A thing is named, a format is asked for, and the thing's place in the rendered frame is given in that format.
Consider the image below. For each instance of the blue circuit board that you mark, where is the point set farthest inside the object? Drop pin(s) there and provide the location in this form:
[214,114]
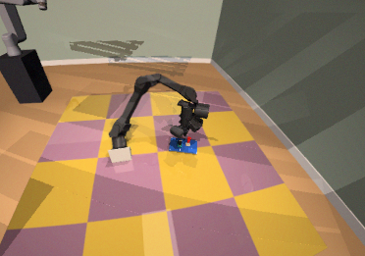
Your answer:
[183,145]

